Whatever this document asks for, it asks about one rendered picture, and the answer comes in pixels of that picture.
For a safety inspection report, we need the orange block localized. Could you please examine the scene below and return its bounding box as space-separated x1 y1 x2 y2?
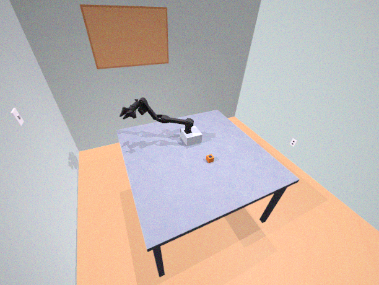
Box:
206 154 214 163

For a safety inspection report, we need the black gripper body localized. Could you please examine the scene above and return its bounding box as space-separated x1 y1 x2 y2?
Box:
122 104 137 117

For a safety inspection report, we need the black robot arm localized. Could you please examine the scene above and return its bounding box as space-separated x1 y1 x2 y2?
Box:
133 97 194 134

